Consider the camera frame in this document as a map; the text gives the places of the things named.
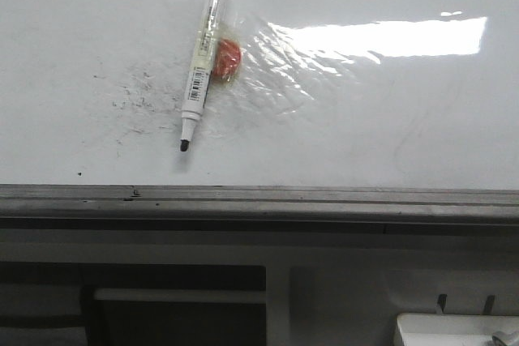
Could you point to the dark hook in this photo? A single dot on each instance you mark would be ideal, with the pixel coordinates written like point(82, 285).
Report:
point(489, 304)
point(441, 303)

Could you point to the red round magnet taped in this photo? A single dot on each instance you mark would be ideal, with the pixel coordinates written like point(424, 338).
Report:
point(227, 60)

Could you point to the white whiteboard marker black tip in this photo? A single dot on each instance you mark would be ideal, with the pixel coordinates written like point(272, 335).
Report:
point(202, 62)

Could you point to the white box lower right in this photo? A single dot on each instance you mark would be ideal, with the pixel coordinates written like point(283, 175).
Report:
point(451, 329)

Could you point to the white horizontal bar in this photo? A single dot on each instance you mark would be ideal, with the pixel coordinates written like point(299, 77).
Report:
point(179, 295)

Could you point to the dark hook left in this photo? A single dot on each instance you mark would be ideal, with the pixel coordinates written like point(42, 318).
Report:
point(441, 303)

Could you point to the dark hook right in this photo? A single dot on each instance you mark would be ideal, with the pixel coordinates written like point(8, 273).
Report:
point(489, 304)

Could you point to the white vertical post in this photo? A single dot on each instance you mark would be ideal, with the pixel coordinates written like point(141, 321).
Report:
point(277, 305)

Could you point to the grey aluminium whiteboard frame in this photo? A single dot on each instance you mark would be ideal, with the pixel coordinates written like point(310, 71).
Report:
point(260, 208)

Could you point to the white whiteboard surface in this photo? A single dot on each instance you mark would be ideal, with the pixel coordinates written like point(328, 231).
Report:
point(365, 93)

